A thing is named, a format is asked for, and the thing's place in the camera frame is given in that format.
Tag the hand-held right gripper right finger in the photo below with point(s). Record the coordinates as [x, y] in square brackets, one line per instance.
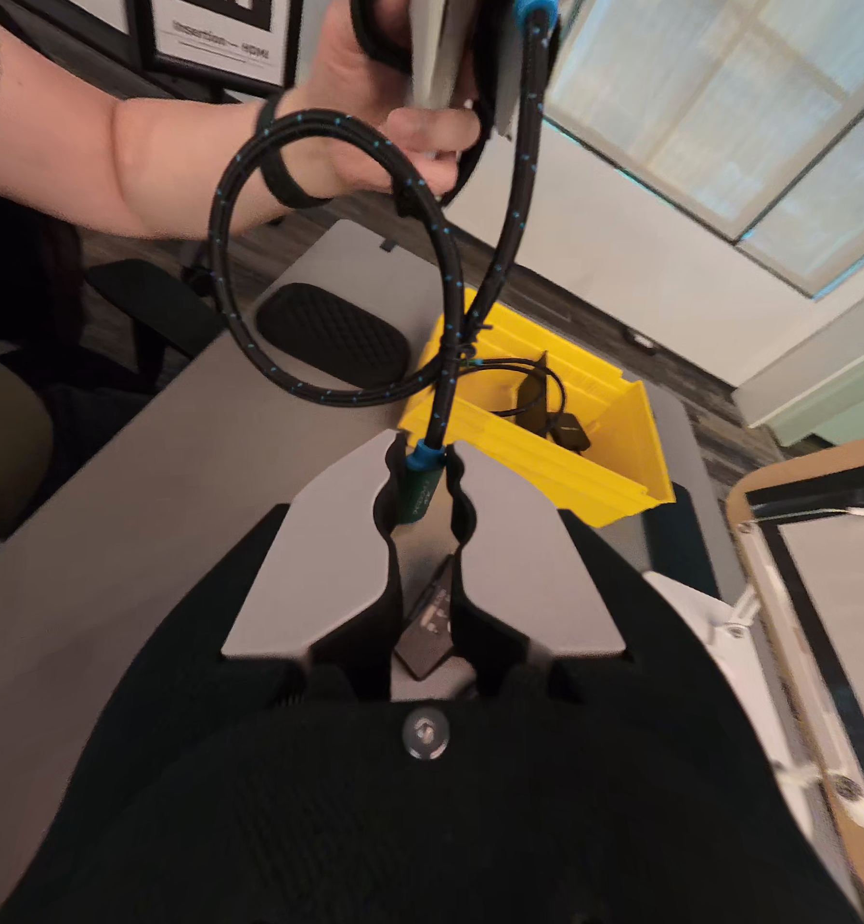
[540, 570]

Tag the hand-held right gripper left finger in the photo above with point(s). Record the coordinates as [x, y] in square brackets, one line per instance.
[309, 570]

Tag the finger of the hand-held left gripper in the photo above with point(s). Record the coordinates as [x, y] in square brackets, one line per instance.
[510, 72]

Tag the black hdmi hub adapter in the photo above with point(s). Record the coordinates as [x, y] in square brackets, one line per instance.
[424, 635]

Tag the small black square usb hub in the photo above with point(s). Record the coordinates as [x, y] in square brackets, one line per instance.
[570, 433]

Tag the yellow plastic bin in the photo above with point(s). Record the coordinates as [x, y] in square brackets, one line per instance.
[619, 433]

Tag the person's left forearm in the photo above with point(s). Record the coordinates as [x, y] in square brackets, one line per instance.
[114, 159]

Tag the person's left hand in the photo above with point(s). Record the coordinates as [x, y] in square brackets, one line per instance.
[345, 94]

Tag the white metal document stand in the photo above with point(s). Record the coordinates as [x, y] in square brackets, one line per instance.
[692, 599]

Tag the large grid window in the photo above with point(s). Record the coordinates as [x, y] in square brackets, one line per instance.
[692, 108]

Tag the black wristband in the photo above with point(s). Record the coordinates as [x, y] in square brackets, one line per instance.
[287, 180]

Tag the black framed white sign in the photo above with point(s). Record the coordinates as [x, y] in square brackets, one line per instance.
[215, 43]
[78, 18]

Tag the black round fabric object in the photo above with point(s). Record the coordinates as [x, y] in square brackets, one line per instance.
[331, 332]

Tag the instruction sheet in plastic sleeve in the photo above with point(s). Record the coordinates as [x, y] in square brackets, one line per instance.
[850, 577]

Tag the black office chair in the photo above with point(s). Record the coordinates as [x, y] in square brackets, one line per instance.
[150, 303]

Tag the wooden display board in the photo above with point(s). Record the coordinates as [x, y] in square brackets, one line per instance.
[836, 455]

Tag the person's olive trouser leg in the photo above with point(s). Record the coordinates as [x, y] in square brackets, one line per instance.
[6, 433]

